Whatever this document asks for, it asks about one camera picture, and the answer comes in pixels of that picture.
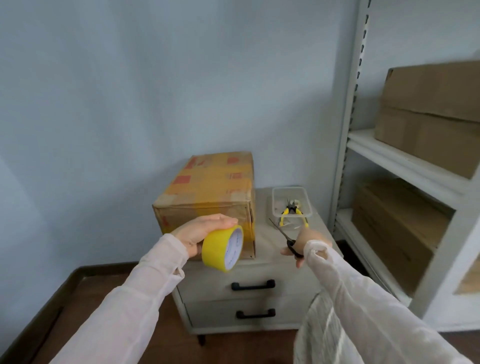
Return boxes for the flat brown cardboard box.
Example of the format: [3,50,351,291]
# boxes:
[351,178,456,297]

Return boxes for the person's right hand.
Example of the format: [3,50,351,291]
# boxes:
[280,227,334,269]

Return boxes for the taped cardboard box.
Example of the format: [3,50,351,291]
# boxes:
[152,151,256,261]

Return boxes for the black drawer handle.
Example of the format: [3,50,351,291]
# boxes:
[235,309,277,320]
[231,280,276,292]

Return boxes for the clear plastic container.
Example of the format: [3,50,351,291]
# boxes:
[271,186,313,228]

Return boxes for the yellow-handled pliers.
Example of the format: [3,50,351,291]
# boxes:
[279,199,310,229]

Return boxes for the person's left hand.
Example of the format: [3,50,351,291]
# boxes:
[170,214,239,259]

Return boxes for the yellow tape roll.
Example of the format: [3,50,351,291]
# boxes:
[201,225,244,273]

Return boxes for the person's right forearm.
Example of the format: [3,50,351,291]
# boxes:
[303,240,474,364]

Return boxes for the white metal shelving rack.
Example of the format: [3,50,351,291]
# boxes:
[328,0,480,332]

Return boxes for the large plain cardboard box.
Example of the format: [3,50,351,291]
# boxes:
[374,61,480,180]

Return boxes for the person's left forearm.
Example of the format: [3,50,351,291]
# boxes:
[49,233,190,364]

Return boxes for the person's white garment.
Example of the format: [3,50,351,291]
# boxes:
[293,289,365,364]

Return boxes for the black scissors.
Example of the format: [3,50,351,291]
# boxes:
[268,218,304,259]

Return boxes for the white two-drawer cabinet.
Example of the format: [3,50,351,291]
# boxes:
[172,187,343,346]

